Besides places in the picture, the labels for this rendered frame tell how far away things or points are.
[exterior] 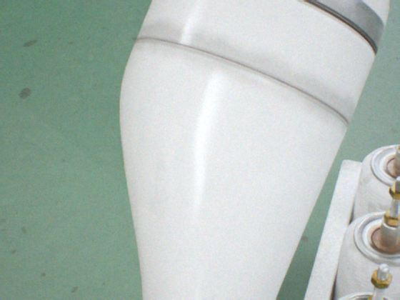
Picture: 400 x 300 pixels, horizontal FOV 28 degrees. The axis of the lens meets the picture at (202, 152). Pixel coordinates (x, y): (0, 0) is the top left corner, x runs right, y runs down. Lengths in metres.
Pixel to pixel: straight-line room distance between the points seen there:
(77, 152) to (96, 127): 0.07
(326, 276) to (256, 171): 0.67
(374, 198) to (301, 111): 0.69
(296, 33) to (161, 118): 0.06
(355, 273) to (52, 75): 0.84
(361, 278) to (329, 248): 0.10
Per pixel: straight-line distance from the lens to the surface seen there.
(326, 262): 0.97
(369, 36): 0.32
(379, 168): 0.98
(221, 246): 0.29
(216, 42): 0.29
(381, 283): 0.77
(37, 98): 1.51
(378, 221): 0.92
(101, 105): 1.47
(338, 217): 1.02
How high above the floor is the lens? 0.91
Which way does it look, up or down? 42 degrees down
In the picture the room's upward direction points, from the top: 1 degrees counter-clockwise
